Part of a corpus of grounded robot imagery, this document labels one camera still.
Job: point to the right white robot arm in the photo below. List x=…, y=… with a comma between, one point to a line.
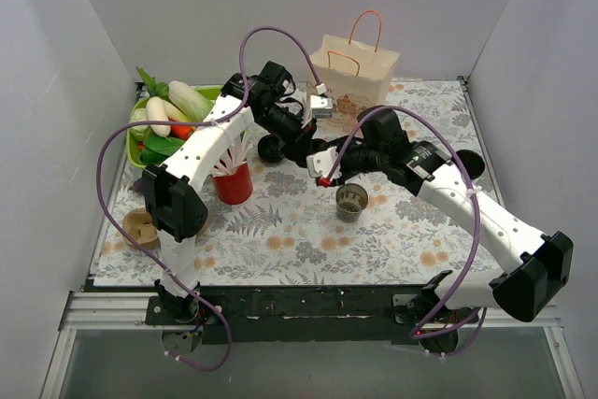
x=511, y=265

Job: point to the purple toy eggplant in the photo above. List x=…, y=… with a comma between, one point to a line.
x=137, y=186

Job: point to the red straw holder cup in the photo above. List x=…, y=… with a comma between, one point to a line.
x=234, y=189

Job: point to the brown cardboard cup carrier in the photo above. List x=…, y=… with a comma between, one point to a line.
x=138, y=224

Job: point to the green toy cabbage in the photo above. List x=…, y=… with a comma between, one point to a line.
x=141, y=130

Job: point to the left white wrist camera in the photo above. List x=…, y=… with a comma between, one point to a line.
x=316, y=107

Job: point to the white toy radish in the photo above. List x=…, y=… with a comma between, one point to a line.
x=156, y=113

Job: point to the toy napa cabbage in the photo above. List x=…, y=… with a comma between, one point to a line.
x=189, y=101

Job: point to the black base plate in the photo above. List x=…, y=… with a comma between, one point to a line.
x=325, y=313

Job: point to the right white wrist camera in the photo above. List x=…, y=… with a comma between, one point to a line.
x=320, y=164

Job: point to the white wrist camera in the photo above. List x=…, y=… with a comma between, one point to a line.
x=316, y=107
x=320, y=164

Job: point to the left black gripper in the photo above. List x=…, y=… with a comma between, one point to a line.
x=299, y=150

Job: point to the green vegetable basket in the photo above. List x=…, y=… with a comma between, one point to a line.
x=135, y=146

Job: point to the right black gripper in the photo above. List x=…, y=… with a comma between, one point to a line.
x=344, y=162

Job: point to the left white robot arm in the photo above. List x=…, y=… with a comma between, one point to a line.
x=172, y=189

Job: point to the floral table mat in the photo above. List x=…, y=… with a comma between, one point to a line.
x=288, y=233

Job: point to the aluminium rail frame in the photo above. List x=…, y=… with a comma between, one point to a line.
x=126, y=310

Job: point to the stack of dark plastic cups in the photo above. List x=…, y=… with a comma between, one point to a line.
x=473, y=162

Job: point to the paper takeout bag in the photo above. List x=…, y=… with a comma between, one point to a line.
x=357, y=76

